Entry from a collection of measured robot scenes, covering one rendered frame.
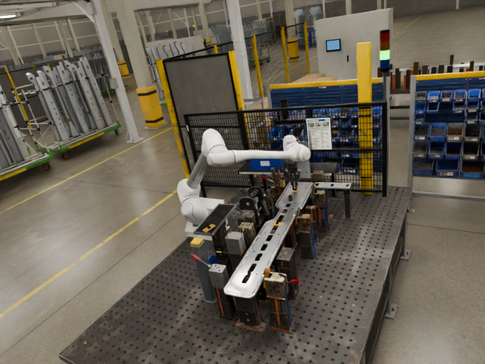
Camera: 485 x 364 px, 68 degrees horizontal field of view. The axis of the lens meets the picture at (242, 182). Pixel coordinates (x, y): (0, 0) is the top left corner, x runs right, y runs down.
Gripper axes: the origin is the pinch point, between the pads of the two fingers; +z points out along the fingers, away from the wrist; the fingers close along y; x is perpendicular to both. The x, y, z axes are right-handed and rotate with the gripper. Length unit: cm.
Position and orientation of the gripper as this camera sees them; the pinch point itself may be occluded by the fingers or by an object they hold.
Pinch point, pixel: (294, 185)
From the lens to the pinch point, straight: 287.5
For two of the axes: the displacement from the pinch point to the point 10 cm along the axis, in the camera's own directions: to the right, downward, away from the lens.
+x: 3.8, -4.4, 8.1
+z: 1.6, 9.0, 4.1
